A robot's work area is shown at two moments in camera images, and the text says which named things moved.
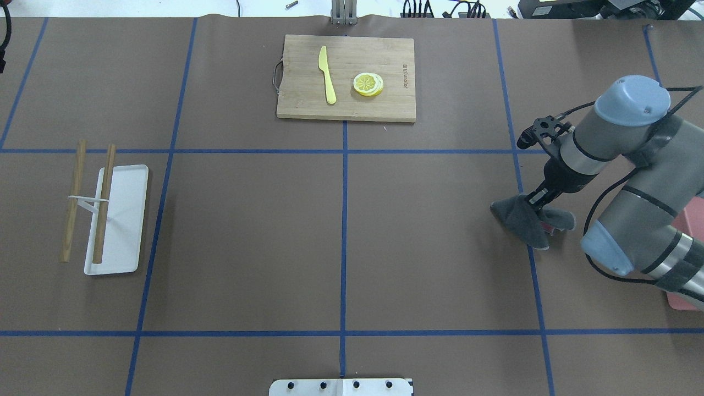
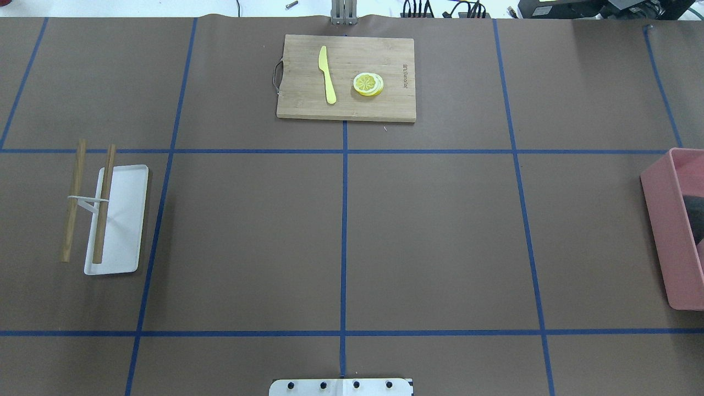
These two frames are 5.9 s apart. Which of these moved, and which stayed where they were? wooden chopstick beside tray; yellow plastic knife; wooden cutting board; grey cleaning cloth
Moved: grey cleaning cloth
Stayed: wooden chopstick beside tray; wooden cutting board; yellow plastic knife
